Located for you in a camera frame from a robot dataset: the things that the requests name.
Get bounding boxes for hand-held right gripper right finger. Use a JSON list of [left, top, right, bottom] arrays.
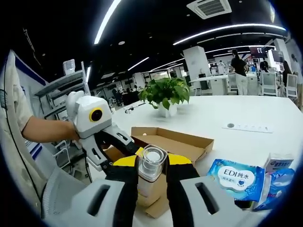
[[165, 153, 256, 227]]

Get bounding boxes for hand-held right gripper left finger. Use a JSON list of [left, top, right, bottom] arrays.
[[41, 155, 140, 227]]

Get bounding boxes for clear cap lotion bottle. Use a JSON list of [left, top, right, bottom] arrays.
[[136, 144, 169, 207]]

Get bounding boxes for brown cardboard shoe box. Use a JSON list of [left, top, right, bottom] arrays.
[[100, 126, 215, 219]]

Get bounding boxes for blue wet wipes pack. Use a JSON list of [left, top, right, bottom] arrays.
[[206, 158, 266, 207]]

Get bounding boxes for blue white tissue pack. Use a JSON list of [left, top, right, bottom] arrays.
[[252, 167, 296, 212]]

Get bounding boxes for small white carton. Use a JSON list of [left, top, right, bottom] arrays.
[[264, 152, 294, 176]]

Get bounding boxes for person's left hand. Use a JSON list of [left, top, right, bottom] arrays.
[[64, 122, 80, 143]]

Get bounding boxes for thin black white tool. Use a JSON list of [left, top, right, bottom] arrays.
[[123, 102, 147, 114]]

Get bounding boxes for grey metal shelf rack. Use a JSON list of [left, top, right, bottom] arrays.
[[34, 61, 92, 121]]

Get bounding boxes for white stacked containers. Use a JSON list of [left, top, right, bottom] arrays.
[[62, 59, 76, 76]]

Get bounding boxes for green plant in white pot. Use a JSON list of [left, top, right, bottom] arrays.
[[137, 77, 191, 117]]

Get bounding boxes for blue white display board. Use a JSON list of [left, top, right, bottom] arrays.
[[14, 53, 49, 164]]

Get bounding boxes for person in beige shirt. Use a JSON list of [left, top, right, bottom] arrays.
[[0, 49, 52, 201]]

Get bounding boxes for long white ceiling light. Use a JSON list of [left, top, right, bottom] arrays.
[[127, 56, 150, 71], [172, 23, 287, 45], [94, 0, 123, 45]]

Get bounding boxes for white office desk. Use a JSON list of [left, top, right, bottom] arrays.
[[189, 75, 231, 96]]

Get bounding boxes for white office chair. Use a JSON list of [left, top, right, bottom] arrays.
[[259, 71, 278, 97], [285, 73, 299, 98]]

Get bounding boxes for white ceiling air vent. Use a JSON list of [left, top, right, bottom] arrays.
[[186, 0, 232, 19]]

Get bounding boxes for white table cable strip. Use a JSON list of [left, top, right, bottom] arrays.
[[222, 122, 275, 134]]

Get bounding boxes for dark wall screen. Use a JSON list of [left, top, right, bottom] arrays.
[[249, 46, 268, 59]]

